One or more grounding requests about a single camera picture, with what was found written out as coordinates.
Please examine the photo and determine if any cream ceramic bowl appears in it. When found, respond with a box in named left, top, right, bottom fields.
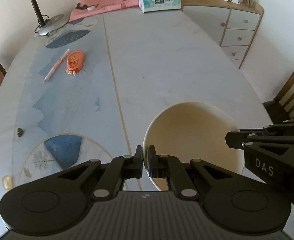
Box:
left=142, top=100, right=245, bottom=192

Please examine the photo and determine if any wooden chair dark seat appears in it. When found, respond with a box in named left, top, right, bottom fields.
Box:
left=263, top=71, right=294, bottom=124

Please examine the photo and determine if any small dark clip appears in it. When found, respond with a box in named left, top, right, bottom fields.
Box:
left=17, top=128, right=24, bottom=137

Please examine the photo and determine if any orange correction tape dispenser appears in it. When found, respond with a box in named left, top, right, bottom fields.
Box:
left=66, top=51, right=85, bottom=76

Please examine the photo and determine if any yellow table corner pad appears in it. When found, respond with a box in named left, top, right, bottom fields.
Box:
left=2, top=175, right=13, bottom=191

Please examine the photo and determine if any pink pen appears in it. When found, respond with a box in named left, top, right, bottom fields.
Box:
left=44, top=49, right=71, bottom=83

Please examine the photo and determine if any white drawer cabinet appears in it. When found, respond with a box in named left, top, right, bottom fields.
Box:
left=182, top=0, right=264, bottom=69

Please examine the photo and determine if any grey desk lamp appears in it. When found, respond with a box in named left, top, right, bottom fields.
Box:
left=28, top=0, right=72, bottom=36

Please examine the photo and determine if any pink patterned cloth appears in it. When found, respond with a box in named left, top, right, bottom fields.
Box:
left=69, top=0, right=139, bottom=22

